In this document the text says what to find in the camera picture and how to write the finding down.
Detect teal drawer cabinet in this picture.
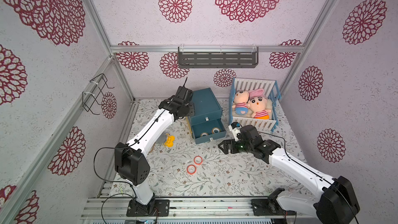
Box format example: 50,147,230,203
188,88,222,129

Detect teal drawer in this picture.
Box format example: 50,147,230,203
191,119,227,144

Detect red tape roll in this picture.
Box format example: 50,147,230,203
187,164,197,175
193,156,203,166

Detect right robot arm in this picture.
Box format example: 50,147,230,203
218,122,360,224

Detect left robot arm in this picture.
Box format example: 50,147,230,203
115,99,195,205

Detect plush doll striped shirt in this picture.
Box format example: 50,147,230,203
247,97,272,120

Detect yellow flower toy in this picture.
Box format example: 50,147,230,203
163,133,175,148

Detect white blue toy crib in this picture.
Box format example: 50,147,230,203
229,78,281,132

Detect plush doll blue outfit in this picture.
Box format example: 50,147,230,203
232,90,250,116

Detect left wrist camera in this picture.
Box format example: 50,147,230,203
174,86,193,105

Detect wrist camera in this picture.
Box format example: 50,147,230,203
229,122,241,142
174,86,193,105

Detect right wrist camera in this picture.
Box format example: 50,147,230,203
229,122,241,142

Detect grey plush keychain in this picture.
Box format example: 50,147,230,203
156,132,167,144

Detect grey wall shelf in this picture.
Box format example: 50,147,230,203
177,46,259,68

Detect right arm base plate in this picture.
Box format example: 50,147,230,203
251,198,295,217

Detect black wire wall rack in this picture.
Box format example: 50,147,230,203
81,73,115,116

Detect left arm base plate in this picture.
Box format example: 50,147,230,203
126,199,170,217

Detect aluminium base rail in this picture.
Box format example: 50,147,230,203
80,197,312,221

